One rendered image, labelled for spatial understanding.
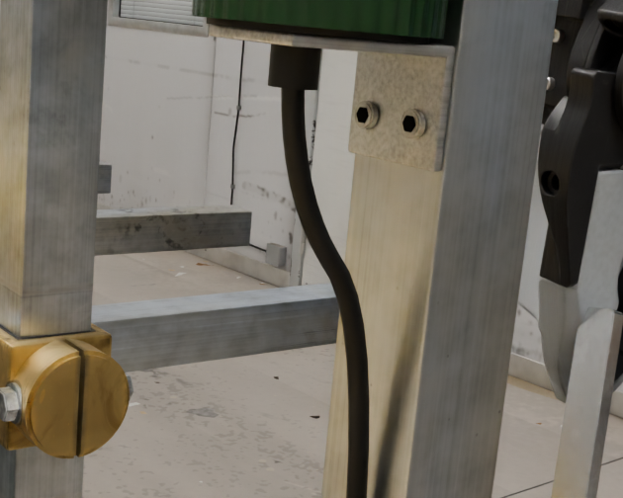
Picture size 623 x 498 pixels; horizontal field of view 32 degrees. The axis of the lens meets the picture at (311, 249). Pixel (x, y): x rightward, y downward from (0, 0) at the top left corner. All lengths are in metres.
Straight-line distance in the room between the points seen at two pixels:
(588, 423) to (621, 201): 0.07
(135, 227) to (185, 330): 0.27
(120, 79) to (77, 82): 5.18
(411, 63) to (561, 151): 0.09
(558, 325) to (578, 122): 0.07
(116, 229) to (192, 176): 4.29
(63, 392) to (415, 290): 0.24
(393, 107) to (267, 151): 4.40
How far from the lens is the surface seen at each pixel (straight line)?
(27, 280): 0.50
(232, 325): 0.61
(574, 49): 0.37
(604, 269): 0.38
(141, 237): 0.86
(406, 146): 0.28
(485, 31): 0.28
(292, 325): 0.64
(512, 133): 0.29
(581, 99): 0.35
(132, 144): 5.58
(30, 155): 0.49
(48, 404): 0.49
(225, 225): 0.90
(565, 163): 0.35
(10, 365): 0.50
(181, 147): 5.21
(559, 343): 0.39
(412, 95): 0.28
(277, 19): 0.24
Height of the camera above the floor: 1.12
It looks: 12 degrees down
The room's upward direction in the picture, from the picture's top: 5 degrees clockwise
